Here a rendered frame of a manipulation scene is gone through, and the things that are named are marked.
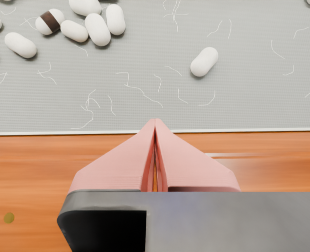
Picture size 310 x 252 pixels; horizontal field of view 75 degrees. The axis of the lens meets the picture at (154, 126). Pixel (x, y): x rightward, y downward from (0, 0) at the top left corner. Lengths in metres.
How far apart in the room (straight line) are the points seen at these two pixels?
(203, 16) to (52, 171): 0.23
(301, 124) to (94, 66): 0.22
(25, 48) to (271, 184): 0.26
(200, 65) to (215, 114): 0.05
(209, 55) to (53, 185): 0.18
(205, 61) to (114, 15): 0.11
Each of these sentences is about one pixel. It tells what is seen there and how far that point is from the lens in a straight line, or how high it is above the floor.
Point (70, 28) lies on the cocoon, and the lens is 0.25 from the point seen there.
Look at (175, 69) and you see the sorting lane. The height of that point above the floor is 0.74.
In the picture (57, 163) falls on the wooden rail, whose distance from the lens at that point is 0.19.
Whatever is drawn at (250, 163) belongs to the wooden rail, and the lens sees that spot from 0.19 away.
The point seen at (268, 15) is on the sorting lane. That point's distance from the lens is 0.29.
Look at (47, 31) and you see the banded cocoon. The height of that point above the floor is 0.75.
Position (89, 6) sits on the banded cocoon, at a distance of 0.26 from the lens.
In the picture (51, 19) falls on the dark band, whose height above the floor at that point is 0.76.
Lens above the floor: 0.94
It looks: 77 degrees down
